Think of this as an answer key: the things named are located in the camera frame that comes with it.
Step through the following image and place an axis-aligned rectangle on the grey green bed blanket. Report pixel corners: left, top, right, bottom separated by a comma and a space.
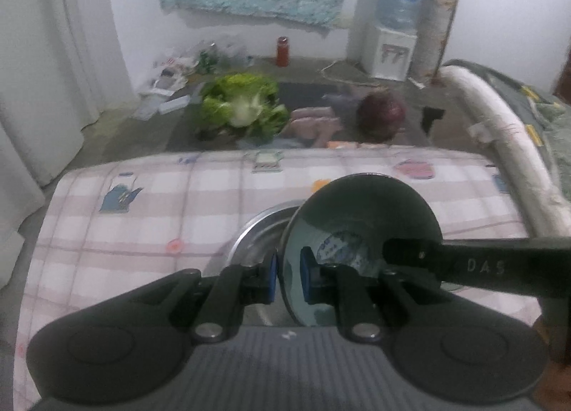
446, 58, 571, 173

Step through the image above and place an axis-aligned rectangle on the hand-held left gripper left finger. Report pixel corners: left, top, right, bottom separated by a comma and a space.
120, 255, 278, 343

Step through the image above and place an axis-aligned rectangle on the white water dispenser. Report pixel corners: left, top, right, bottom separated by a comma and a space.
360, 22, 418, 81

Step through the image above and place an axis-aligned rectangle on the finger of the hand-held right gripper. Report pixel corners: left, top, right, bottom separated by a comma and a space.
383, 237, 571, 301

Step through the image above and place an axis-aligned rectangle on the red cabbage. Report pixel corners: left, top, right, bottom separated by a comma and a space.
357, 91, 406, 144

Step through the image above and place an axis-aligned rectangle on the dark green ceramic bowl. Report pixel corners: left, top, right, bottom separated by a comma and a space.
279, 174, 443, 327

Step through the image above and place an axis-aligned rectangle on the pile of plastic bags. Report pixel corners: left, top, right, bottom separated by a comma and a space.
133, 51, 199, 121

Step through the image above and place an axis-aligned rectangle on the green bottle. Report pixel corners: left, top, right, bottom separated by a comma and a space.
198, 49, 219, 73

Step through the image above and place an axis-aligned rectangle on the pink packaged meat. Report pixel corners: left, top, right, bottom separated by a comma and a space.
285, 106, 343, 149

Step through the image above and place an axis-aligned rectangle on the green napa cabbage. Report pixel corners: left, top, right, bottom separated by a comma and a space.
196, 73, 292, 142

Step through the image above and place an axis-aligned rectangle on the rolled white mat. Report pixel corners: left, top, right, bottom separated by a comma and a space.
409, 0, 461, 87

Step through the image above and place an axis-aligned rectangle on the pink checked printed tablecloth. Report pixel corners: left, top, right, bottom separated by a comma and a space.
13, 149, 542, 411

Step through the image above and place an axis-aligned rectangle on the white curtain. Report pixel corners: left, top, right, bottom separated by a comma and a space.
0, 0, 137, 287

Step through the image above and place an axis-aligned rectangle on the stainless steel bowl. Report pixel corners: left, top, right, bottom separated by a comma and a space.
227, 199, 305, 327

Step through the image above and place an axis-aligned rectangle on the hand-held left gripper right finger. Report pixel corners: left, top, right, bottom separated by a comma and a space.
300, 247, 451, 343

